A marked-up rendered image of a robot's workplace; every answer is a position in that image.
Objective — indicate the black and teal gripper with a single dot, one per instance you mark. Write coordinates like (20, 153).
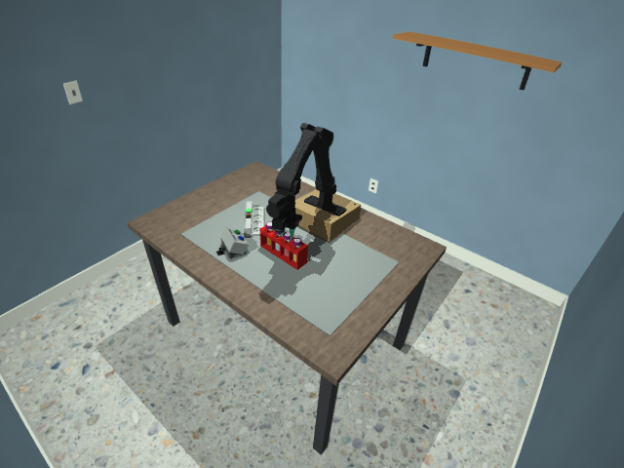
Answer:
(293, 226)

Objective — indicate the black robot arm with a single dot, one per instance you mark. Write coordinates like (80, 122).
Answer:
(289, 178)

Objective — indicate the pale grey flat mat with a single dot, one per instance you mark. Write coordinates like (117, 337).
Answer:
(336, 279)

